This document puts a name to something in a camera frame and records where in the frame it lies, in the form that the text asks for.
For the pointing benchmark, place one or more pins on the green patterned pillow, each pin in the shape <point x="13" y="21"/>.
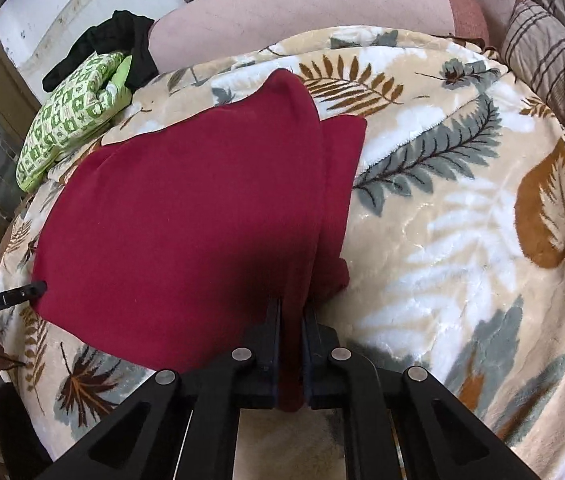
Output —
<point x="67" y="120"/>

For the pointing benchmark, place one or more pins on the pink bolster cushion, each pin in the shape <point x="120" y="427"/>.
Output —
<point x="302" y="20"/>

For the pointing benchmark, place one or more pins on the leaf print beige blanket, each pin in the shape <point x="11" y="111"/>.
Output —
<point x="452" y="240"/>

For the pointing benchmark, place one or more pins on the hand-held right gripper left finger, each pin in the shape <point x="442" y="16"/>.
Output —
<point x="270" y="340"/>

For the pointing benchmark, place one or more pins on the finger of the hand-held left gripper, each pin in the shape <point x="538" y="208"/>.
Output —
<point x="25" y="291"/>

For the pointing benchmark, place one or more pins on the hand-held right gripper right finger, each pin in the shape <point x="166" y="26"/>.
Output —
<point x="312" y="350"/>

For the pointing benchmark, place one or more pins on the dark red sweater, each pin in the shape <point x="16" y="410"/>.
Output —
<point x="182" y="230"/>

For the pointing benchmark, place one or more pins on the black garment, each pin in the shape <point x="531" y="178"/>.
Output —
<point x="132" y="40"/>

